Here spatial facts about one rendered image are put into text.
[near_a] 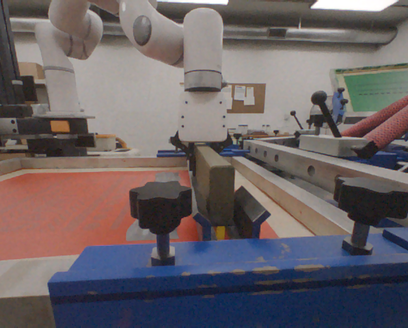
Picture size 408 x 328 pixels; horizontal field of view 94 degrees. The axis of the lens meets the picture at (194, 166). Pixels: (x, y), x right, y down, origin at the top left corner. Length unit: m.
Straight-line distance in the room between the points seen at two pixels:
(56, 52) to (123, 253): 0.81
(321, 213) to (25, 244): 0.39
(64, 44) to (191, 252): 0.86
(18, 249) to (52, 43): 0.72
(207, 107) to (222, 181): 0.20
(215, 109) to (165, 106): 3.86
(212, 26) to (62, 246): 0.41
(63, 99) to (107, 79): 3.66
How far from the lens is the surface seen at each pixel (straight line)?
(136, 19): 0.44
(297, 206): 0.35
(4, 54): 1.08
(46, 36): 0.92
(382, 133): 0.68
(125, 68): 4.47
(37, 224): 0.39
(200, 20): 0.41
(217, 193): 0.22
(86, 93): 4.64
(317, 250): 0.20
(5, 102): 1.07
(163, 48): 0.42
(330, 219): 0.30
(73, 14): 0.84
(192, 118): 0.38
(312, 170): 0.45
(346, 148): 0.47
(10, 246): 0.35
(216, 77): 0.39
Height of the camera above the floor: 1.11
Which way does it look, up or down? 13 degrees down
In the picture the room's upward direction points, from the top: straight up
